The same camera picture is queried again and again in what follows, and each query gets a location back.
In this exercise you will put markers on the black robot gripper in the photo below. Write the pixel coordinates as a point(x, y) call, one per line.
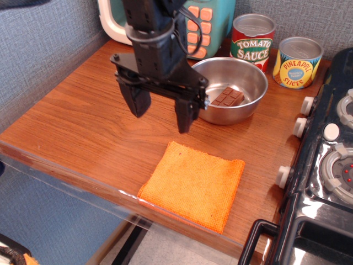
point(163, 69)

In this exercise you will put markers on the orange cloth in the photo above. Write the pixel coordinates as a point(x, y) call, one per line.
point(191, 185)

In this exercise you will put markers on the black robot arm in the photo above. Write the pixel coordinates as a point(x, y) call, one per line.
point(153, 21)

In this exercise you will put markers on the white stove knob bottom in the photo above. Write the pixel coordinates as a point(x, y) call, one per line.
point(282, 176)

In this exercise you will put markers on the white stove knob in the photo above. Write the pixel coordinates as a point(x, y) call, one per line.
point(299, 127)
point(282, 176)
point(307, 105)

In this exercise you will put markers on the brown toy chocolate bar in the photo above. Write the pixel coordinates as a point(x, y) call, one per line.
point(229, 98)

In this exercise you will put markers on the stainless steel bowl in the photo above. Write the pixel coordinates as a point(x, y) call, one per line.
point(223, 72)

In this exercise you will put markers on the teal toy microwave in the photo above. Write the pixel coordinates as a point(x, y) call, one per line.
point(215, 18)

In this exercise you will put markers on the clear acrylic table guard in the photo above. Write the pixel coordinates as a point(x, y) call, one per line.
point(122, 198)

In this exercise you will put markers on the tomato sauce can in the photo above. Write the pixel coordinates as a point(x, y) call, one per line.
point(252, 38)

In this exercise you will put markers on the white stove knob middle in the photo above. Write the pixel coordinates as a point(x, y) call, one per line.
point(299, 127)

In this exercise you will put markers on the pineapple slices can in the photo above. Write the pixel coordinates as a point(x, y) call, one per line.
point(297, 62)

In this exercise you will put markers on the white stove knob top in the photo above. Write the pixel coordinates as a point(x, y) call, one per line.
point(307, 105)

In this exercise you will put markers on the black toy stove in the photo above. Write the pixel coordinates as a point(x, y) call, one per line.
point(316, 211)

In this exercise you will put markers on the orange object bottom left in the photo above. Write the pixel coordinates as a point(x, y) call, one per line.
point(15, 257)

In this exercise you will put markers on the black oven door handle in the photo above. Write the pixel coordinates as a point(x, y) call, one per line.
point(259, 227)

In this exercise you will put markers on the metal table leg frame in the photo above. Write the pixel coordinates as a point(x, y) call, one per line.
point(122, 244)

